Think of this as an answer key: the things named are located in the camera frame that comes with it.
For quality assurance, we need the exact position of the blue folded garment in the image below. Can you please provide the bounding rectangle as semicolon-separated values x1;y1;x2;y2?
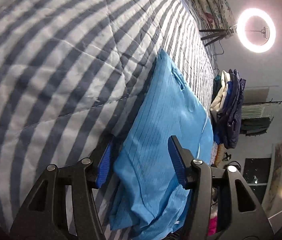
214;81;233;145

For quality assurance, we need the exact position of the dark navy folded jacket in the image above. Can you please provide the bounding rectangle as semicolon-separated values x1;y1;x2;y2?
216;69;246;149

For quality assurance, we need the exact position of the pink garment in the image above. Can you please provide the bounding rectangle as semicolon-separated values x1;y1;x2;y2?
207;213;217;236

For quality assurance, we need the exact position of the floral blanket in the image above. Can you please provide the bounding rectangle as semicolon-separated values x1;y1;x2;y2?
190;0;235;29

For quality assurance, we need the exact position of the ring light on tripod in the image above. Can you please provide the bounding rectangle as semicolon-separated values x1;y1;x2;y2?
199;8;277;54

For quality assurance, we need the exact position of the white folded garment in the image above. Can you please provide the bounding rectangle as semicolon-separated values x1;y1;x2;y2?
209;70;231;121

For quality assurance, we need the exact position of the grey striped quilt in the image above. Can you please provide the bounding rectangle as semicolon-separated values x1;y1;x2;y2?
0;0;213;232

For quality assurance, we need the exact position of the light blue work coat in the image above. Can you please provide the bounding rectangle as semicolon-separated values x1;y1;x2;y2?
109;50;213;239

